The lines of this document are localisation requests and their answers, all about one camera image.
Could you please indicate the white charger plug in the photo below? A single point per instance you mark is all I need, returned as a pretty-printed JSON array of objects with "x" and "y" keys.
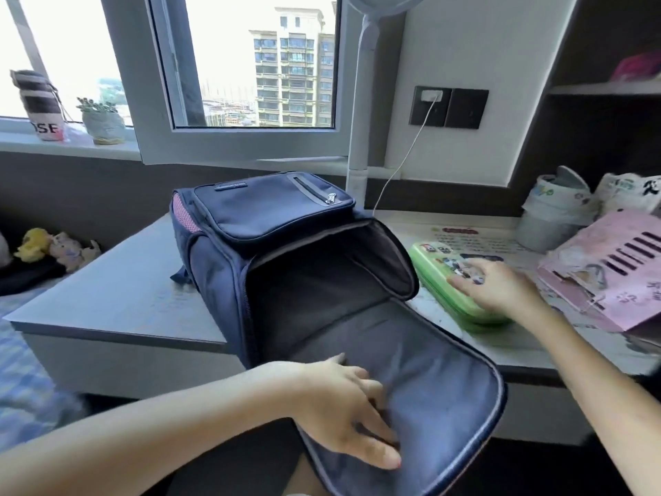
[{"x": 431, "y": 96}]

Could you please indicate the pink and navy backpack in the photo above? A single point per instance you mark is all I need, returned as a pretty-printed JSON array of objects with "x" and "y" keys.
[{"x": 268, "y": 211}]

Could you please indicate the white panda print bag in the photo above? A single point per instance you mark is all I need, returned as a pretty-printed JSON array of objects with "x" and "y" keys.
[{"x": 625, "y": 193}]

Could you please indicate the pink cardboard organizer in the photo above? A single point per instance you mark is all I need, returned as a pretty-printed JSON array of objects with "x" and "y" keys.
[{"x": 619, "y": 273}]

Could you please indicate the dark wooden shelf unit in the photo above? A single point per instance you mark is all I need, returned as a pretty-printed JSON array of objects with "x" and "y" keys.
[{"x": 594, "y": 134}]

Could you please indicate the pink round object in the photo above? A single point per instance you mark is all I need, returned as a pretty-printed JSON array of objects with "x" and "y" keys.
[{"x": 638, "y": 67}]

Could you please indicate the striped water bottle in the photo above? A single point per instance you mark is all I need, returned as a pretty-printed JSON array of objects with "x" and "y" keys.
[{"x": 41, "y": 108}]

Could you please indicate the person's right hand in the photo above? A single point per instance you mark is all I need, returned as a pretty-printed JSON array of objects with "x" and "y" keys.
[{"x": 501, "y": 294}]

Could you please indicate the black cushion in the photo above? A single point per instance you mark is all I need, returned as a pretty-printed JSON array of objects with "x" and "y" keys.
[{"x": 26, "y": 278}]

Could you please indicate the green pencil case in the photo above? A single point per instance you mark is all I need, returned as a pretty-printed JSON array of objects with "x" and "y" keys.
[{"x": 439, "y": 284}]

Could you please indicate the yellow plush toy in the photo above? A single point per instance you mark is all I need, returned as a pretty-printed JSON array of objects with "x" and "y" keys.
[{"x": 33, "y": 245}]

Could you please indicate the person's left forearm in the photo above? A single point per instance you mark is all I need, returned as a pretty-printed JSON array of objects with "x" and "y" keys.
[{"x": 129, "y": 444}]

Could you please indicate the white desk lamp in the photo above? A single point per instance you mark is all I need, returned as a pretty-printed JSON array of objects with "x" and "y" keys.
[{"x": 359, "y": 123}]

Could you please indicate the person's left hand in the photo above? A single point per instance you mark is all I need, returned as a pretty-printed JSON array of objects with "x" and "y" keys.
[{"x": 335, "y": 408}]

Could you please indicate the person's right forearm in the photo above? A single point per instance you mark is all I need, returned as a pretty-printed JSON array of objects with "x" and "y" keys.
[{"x": 609, "y": 408}]

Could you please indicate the grey bin with white liner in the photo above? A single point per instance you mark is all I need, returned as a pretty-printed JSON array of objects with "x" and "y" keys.
[{"x": 542, "y": 232}]

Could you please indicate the white framed window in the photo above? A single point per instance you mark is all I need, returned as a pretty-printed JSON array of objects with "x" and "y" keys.
[{"x": 155, "y": 144}]

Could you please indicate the printed desk mat with map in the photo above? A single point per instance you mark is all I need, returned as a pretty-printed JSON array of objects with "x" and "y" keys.
[{"x": 516, "y": 343}]

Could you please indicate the potted succulent plant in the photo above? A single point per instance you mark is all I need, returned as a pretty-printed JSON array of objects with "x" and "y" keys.
[{"x": 103, "y": 123}]

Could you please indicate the pink plush toy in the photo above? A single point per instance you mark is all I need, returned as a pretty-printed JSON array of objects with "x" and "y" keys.
[{"x": 72, "y": 253}]

